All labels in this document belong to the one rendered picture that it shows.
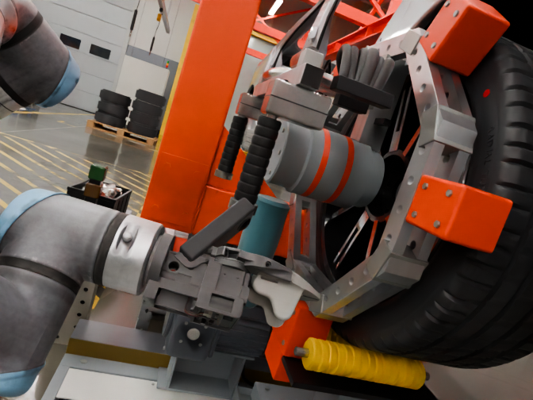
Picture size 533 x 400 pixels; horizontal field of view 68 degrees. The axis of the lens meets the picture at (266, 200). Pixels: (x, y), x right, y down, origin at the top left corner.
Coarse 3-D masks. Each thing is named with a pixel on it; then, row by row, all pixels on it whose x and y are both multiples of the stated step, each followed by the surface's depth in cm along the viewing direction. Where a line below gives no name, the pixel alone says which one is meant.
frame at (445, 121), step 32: (416, 32) 66; (416, 64) 63; (416, 96) 61; (448, 96) 60; (448, 128) 54; (416, 160) 56; (448, 160) 58; (288, 256) 96; (384, 256) 57; (416, 256) 57; (320, 288) 78; (352, 288) 63; (384, 288) 62
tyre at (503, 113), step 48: (528, 48) 68; (480, 96) 60; (528, 96) 54; (480, 144) 57; (528, 144) 52; (528, 192) 52; (528, 240) 53; (432, 288) 58; (480, 288) 54; (528, 288) 55; (384, 336) 66; (432, 336) 60; (480, 336) 60; (528, 336) 62
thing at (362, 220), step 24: (408, 72) 82; (408, 96) 84; (408, 120) 83; (384, 144) 91; (408, 144) 79; (384, 192) 90; (336, 216) 102; (360, 216) 107; (384, 216) 80; (336, 240) 101; (360, 240) 89; (336, 264) 94
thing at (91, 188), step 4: (88, 184) 106; (92, 184) 106; (96, 184) 107; (88, 188) 106; (92, 188) 107; (96, 188) 107; (100, 188) 107; (84, 192) 106; (88, 192) 107; (92, 192) 107; (96, 192) 107; (100, 192) 108; (88, 196) 107; (92, 196) 107; (96, 196) 107; (100, 196) 110
